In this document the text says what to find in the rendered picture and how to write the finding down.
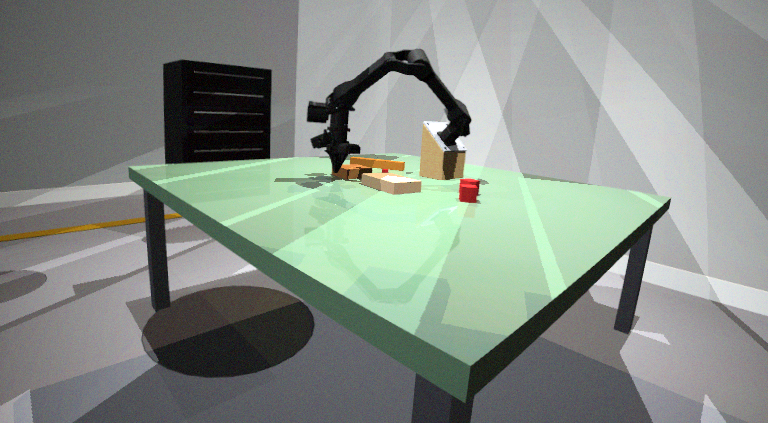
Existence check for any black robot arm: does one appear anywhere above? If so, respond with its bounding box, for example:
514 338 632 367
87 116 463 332
307 49 471 148

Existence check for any red cube block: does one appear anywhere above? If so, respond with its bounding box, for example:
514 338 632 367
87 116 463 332
460 179 480 195
459 184 477 203

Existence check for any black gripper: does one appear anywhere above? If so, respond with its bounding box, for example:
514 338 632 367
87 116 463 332
324 123 360 173

